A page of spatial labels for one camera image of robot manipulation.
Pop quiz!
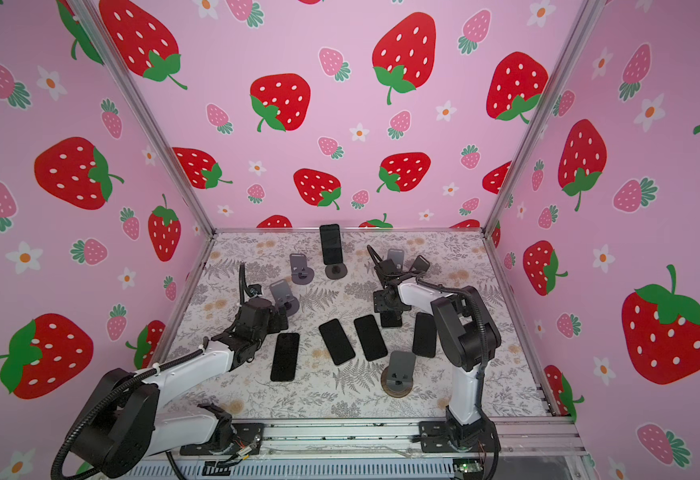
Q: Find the black smartphone front stand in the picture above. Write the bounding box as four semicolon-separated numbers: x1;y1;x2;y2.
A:
353;315;388;362

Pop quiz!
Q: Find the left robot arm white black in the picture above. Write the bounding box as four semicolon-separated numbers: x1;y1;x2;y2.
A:
50;297;288;479

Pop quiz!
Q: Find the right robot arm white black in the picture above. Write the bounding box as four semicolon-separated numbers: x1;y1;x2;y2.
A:
374;260;502;453

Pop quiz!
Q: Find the grey phone stand front left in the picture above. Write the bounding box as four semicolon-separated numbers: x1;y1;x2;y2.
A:
269;279;300;317

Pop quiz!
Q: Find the dark grey stand centre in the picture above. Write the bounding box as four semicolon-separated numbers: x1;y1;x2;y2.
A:
325;263;348;280

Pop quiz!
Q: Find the grey stand wooden base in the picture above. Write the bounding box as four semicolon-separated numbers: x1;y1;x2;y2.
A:
380;351;416;398

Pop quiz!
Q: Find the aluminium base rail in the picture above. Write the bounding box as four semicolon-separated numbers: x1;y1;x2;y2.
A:
125;417;598;479

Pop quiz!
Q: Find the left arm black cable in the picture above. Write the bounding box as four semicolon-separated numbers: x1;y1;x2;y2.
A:
49;262;261;480

